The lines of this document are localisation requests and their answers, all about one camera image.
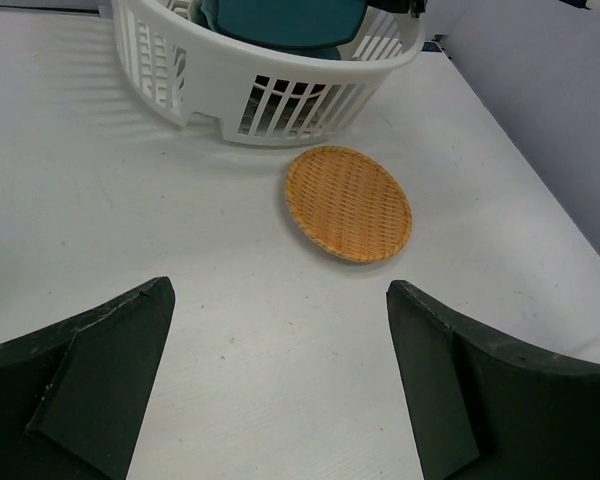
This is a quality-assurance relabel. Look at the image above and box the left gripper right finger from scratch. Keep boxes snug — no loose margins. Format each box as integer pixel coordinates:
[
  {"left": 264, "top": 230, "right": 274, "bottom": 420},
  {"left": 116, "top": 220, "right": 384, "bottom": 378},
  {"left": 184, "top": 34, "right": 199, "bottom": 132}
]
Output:
[{"left": 386, "top": 280, "right": 600, "bottom": 479}]

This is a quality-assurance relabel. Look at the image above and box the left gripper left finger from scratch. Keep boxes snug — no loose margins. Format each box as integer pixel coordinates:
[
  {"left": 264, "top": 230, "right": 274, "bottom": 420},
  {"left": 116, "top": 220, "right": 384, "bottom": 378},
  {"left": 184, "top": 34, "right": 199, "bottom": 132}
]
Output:
[{"left": 0, "top": 277, "right": 175, "bottom": 479}]

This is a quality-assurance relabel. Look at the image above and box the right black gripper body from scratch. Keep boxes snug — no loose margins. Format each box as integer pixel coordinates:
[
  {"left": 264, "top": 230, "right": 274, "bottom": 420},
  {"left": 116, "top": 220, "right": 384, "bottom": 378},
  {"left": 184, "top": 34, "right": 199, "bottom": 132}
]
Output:
[{"left": 369, "top": 0, "right": 426, "bottom": 18}]

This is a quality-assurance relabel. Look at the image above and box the teal scalloped round plate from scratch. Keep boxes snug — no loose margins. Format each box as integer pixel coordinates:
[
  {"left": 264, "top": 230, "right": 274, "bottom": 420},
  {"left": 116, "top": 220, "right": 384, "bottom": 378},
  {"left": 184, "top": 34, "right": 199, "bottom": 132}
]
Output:
[{"left": 188, "top": 0, "right": 341, "bottom": 61}]

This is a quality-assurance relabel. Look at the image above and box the dark teal square plate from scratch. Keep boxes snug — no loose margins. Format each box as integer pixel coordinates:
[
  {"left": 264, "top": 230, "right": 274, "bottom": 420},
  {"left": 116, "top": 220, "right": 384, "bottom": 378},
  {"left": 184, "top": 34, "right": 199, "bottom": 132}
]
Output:
[{"left": 210, "top": 0, "right": 367, "bottom": 49}]

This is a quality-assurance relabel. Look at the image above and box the red rimmed cream plate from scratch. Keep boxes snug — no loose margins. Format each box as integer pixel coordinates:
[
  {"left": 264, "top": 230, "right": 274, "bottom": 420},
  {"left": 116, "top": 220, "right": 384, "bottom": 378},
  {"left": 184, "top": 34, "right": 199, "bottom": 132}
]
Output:
[{"left": 249, "top": 75, "right": 326, "bottom": 101}]

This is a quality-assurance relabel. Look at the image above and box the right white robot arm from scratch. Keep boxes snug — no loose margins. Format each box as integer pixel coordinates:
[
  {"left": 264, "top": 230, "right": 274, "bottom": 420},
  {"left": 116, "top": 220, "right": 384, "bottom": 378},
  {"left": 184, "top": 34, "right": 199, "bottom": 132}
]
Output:
[{"left": 367, "top": 0, "right": 600, "bottom": 18}]

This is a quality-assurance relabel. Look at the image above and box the white plastic dish bin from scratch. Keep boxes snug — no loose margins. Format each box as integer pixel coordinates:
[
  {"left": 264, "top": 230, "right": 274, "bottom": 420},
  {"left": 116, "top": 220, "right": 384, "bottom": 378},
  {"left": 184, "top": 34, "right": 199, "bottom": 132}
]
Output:
[{"left": 112, "top": 1, "right": 425, "bottom": 147}]

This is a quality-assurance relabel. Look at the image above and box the right blue table label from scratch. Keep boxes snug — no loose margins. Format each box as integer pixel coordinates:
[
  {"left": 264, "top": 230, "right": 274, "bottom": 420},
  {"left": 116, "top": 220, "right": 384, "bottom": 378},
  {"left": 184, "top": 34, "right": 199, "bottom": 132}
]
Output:
[{"left": 422, "top": 41, "right": 444, "bottom": 53}]

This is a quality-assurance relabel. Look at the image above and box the woven bamboo round plate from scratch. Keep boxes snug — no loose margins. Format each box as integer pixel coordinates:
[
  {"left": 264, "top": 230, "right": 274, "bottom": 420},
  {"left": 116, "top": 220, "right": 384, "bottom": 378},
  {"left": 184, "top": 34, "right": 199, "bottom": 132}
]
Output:
[{"left": 284, "top": 146, "right": 412, "bottom": 264}]

